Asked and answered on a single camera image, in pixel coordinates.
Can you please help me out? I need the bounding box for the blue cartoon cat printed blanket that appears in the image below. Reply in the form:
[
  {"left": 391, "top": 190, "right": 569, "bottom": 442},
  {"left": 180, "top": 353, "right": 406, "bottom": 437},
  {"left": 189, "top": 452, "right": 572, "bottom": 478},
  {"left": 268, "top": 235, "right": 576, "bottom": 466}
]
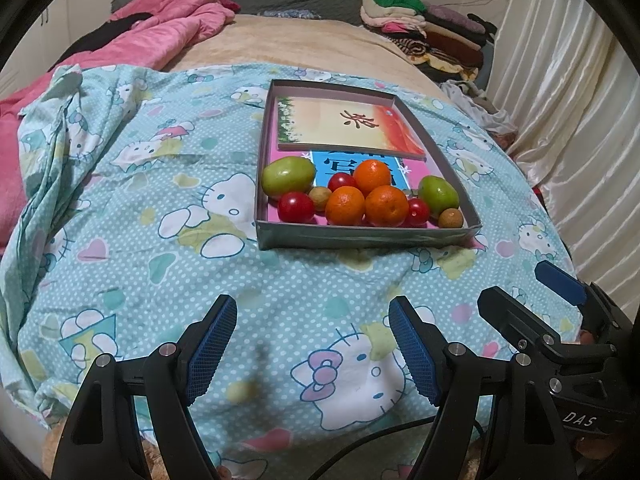
[{"left": 0, "top": 62, "right": 586, "bottom": 480}]

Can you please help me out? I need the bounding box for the mandarin orange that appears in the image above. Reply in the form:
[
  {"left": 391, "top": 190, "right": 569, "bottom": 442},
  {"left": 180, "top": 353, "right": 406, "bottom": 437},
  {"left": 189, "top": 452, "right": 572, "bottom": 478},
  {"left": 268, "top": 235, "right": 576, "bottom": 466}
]
[
  {"left": 354, "top": 159, "right": 392, "bottom": 196},
  {"left": 325, "top": 186, "right": 367, "bottom": 227},
  {"left": 364, "top": 185, "right": 410, "bottom": 227}
]

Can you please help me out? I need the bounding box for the grey cardboard box tray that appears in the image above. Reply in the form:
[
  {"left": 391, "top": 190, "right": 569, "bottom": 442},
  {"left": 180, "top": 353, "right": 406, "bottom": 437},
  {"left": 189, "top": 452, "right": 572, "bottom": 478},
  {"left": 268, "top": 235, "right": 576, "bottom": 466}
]
[{"left": 253, "top": 78, "right": 483, "bottom": 251}]

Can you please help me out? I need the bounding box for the black garment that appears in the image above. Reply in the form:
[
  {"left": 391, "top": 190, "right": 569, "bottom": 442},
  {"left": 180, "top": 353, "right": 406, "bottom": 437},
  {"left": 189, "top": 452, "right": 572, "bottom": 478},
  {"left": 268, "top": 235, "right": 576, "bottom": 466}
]
[{"left": 50, "top": 12, "right": 153, "bottom": 66}]

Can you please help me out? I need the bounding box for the pink exercise book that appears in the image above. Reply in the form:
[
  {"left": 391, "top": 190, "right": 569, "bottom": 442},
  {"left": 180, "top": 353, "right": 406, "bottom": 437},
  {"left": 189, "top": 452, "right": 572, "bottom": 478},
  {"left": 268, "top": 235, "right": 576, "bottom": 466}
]
[{"left": 265, "top": 147, "right": 431, "bottom": 226}]

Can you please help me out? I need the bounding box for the pink quilt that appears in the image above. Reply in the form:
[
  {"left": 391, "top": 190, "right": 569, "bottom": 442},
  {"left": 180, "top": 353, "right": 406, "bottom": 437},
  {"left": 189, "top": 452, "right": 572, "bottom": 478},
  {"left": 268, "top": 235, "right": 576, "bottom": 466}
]
[{"left": 0, "top": 0, "right": 241, "bottom": 256}]

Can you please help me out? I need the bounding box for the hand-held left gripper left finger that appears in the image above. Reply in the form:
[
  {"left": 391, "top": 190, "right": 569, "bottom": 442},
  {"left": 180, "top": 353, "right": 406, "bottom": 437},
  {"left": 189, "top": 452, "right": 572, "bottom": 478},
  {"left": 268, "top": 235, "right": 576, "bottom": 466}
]
[{"left": 50, "top": 294, "right": 238, "bottom": 480}]

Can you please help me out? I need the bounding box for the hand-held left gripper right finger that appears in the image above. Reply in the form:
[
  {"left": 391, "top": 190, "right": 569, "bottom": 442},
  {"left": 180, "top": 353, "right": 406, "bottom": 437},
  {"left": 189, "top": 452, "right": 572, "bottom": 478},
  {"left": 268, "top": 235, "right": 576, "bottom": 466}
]
[{"left": 388, "top": 296, "right": 578, "bottom": 480}]

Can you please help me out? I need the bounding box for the black cable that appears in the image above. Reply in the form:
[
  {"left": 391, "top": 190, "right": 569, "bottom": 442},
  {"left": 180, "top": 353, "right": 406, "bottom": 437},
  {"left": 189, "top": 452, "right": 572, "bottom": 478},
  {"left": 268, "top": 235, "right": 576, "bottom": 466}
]
[{"left": 300, "top": 415, "right": 488, "bottom": 480}]

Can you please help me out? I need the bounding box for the crumpled grey white cloth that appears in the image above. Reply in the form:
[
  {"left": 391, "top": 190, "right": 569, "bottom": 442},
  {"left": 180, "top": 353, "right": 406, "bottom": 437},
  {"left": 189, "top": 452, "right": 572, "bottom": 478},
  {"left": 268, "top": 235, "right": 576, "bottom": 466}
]
[{"left": 440, "top": 79, "right": 518, "bottom": 136}]

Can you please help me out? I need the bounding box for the white satin curtain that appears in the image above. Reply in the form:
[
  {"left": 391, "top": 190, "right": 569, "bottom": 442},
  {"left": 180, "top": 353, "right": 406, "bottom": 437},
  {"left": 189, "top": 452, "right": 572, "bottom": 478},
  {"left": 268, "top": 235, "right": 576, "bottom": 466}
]
[{"left": 487, "top": 0, "right": 640, "bottom": 311}]

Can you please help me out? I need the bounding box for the orange green cover booklet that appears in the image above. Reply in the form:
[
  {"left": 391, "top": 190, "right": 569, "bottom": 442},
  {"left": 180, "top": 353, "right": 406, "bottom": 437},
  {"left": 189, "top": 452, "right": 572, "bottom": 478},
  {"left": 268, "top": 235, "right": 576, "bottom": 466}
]
[{"left": 276, "top": 95, "right": 428, "bottom": 161}]

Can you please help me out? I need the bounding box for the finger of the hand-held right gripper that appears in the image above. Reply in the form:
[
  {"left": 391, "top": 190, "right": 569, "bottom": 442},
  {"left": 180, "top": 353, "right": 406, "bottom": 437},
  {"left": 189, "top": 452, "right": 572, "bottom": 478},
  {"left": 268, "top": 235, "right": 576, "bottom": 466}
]
[
  {"left": 534, "top": 260, "right": 634, "bottom": 344},
  {"left": 477, "top": 285, "right": 621, "bottom": 364}
]

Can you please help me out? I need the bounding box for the stack of folded clothes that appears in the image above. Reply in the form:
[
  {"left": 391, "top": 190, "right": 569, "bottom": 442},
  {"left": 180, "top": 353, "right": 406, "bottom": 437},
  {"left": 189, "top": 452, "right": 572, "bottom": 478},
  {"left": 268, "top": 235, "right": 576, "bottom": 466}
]
[{"left": 360, "top": 0, "right": 496, "bottom": 81}]

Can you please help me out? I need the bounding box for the beige fleece blanket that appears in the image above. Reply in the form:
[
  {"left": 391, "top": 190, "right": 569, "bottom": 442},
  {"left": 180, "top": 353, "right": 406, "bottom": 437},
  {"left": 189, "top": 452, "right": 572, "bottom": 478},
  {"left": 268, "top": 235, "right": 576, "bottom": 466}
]
[{"left": 160, "top": 12, "right": 456, "bottom": 106}]

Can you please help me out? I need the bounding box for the small green jujube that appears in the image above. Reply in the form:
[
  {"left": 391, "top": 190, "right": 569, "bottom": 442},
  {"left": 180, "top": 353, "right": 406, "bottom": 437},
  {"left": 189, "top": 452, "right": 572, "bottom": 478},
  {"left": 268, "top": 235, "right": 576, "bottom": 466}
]
[{"left": 418, "top": 175, "right": 459, "bottom": 211}]

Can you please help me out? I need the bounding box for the large green jujube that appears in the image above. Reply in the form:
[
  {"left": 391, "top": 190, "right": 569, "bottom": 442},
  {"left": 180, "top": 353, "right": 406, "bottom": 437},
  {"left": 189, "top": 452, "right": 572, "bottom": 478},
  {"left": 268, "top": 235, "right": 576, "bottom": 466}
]
[{"left": 261, "top": 156, "right": 317, "bottom": 197}]

